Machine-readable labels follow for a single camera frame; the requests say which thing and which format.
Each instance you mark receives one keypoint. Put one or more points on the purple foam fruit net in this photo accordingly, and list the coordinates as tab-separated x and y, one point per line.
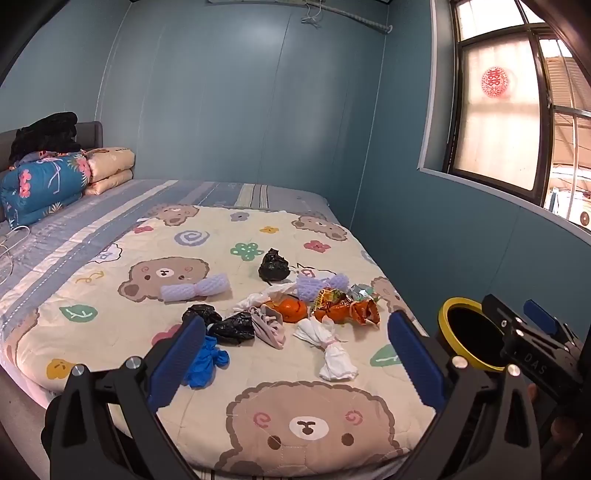
308	286
338	280
194	290

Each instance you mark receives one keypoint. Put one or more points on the black clothes pile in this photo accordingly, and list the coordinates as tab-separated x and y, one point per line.
46	134

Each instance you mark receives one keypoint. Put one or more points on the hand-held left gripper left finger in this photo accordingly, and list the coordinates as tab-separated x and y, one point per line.
178	364

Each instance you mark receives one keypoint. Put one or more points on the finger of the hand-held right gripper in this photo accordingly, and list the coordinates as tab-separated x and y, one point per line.
540	318
496	308

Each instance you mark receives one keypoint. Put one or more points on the red paper-cut window decoration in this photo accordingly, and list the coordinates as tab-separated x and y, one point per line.
496	82

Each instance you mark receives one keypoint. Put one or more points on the green silver snack packet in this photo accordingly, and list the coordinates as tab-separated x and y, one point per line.
362	290

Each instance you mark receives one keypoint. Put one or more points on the black bin with yellow rim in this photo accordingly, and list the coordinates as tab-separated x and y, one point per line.
445	318

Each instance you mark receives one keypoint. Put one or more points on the black plastic bag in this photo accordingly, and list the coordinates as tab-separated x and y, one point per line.
201	314
231	328
273	267

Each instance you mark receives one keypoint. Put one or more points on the pink cloth scrap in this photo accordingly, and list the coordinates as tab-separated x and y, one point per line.
270	332

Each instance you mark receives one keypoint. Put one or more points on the blue floral pillow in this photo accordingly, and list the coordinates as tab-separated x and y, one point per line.
37	184

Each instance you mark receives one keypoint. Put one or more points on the orange snack wrapper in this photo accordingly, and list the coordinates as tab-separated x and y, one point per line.
364	313

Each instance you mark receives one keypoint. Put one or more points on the white plastic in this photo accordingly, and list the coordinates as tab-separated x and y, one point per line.
258	299

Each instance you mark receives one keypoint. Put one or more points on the person's right hand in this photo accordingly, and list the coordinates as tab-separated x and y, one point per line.
563	429

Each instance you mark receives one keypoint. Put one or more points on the bear print blanket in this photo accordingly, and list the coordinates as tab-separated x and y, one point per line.
115	323

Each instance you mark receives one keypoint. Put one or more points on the yellow red snack wrapper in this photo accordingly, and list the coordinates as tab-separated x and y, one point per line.
330	300

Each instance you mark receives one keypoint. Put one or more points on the orange tangerine peel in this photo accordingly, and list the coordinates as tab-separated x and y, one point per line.
291	310

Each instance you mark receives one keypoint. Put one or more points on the blue rubber glove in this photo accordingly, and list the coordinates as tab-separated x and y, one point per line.
207	364

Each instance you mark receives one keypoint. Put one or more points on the peach folded quilt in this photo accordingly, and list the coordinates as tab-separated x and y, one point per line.
111	166

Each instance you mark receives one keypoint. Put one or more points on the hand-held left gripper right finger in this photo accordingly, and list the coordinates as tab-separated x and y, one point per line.
415	364

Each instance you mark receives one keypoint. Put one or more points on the white curtain rail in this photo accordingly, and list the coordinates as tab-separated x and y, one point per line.
351	16

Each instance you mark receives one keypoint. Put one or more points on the grey mattress bed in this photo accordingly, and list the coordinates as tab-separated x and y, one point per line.
69	230

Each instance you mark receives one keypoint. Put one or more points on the white tissue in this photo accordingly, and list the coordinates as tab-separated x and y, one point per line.
330	360

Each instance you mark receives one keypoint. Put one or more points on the window with dark frame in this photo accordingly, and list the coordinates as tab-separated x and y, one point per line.
498	115

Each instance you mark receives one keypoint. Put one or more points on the grey upholstered bed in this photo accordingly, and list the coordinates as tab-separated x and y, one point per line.
90	131

